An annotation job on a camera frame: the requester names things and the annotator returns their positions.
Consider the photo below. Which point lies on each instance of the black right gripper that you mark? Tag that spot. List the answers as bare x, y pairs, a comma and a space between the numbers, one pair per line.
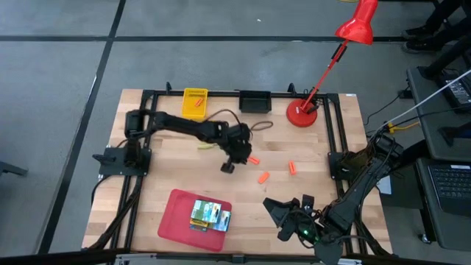
305, 222

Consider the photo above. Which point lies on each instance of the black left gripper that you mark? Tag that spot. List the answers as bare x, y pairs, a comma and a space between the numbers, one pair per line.
237, 141

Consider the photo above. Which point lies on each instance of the yellow green highlighter pen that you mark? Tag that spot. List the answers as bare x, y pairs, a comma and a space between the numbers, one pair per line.
207, 146

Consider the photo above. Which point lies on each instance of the red translucent plastic tray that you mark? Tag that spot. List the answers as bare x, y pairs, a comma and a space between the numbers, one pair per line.
180, 221

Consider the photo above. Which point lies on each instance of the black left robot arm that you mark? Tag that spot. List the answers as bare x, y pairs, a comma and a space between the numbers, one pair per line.
176, 125

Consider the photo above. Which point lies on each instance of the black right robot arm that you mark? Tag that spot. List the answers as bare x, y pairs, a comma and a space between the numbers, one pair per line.
353, 198

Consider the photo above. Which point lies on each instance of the black plastic mesh basket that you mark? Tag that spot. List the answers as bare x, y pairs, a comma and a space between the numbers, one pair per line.
254, 102

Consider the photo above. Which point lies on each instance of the yellow plastic mesh basket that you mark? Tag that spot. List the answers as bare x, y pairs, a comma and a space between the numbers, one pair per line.
193, 110

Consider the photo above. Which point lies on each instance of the red desk lamp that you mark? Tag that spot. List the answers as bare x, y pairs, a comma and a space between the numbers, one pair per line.
301, 115

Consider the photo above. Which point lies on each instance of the black overhead rig beam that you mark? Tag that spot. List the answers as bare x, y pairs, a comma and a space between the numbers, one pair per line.
184, 256

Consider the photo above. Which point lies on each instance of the white paper sheet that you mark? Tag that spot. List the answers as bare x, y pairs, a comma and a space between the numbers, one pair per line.
385, 186

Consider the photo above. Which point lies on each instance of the desk caster wheel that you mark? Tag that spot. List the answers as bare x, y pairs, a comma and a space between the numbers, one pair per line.
425, 238

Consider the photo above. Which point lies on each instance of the dark grey desk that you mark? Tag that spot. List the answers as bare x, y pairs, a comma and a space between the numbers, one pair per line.
441, 232
434, 143

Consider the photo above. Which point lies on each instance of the black laptop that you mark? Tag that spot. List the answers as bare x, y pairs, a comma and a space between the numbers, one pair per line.
452, 184

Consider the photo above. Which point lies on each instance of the small black power brick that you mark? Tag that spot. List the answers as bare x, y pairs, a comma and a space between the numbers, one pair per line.
404, 94

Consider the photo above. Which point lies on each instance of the black stand foot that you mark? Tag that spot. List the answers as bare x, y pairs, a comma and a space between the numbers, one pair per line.
450, 134

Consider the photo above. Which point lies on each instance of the black labelled power adapter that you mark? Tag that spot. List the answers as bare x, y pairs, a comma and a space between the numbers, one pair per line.
460, 94

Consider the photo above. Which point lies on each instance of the black chair base leg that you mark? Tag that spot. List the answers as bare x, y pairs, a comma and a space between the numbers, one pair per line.
11, 169

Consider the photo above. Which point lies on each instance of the person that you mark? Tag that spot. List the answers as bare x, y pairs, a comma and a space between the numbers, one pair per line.
445, 11

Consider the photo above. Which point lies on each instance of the black aluminium table frame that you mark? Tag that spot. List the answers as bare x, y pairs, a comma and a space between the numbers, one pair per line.
221, 94

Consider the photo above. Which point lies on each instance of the black frame clamp knob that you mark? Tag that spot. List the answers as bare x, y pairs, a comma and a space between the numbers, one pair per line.
168, 87
291, 87

